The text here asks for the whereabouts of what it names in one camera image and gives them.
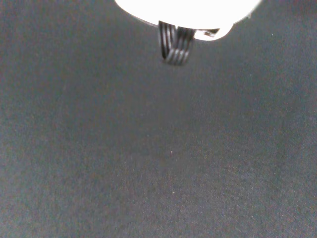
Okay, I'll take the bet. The black cloth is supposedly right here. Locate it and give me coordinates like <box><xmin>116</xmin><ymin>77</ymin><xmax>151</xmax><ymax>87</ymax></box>
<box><xmin>0</xmin><ymin>0</ymin><xmax>317</xmax><ymax>238</ymax></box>

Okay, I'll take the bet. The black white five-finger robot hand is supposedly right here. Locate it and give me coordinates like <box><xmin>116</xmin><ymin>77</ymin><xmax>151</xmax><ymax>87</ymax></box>
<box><xmin>114</xmin><ymin>0</ymin><xmax>264</xmax><ymax>67</ymax></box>

